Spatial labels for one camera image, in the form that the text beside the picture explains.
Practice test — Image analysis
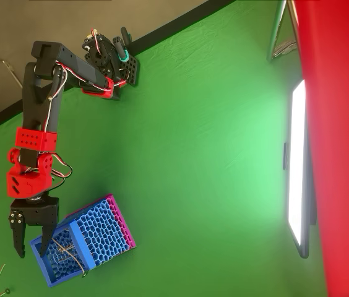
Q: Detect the blue and magenta lattice basket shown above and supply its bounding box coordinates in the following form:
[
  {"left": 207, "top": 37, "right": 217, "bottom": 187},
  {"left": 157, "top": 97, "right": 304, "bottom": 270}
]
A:
[{"left": 29, "top": 194, "right": 137, "bottom": 288}]

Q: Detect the thin grey metal rod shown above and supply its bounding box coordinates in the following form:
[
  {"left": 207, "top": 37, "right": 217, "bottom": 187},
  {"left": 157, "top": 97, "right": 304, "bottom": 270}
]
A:
[{"left": 0, "top": 56, "right": 24, "bottom": 93}]

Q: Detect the green cloth with black rim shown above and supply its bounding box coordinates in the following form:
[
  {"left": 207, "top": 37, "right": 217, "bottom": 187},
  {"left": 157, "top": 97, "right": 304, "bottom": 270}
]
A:
[{"left": 0, "top": 0, "right": 329, "bottom": 297}]

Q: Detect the black framed LED light panel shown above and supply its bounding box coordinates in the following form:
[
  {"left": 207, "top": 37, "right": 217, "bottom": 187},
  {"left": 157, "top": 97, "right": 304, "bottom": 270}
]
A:
[{"left": 282, "top": 79, "right": 317, "bottom": 259}]

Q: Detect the chrome tube stand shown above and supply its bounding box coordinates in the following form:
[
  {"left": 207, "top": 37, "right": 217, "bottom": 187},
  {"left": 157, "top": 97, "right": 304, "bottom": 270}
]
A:
[{"left": 266, "top": 0, "right": 299, "bottom": 62}]

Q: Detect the black table clamp teal ring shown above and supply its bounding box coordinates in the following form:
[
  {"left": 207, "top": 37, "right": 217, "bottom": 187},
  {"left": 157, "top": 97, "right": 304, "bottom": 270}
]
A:
[{"left": 112, "top": 27, "right": 140, "bottom": 88}]

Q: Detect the large red blurry post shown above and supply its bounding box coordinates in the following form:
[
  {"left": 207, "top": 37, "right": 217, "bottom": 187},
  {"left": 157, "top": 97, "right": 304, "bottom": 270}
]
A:
[{"left": 291, "top": 0, "right": 349, "bottom": 297}]

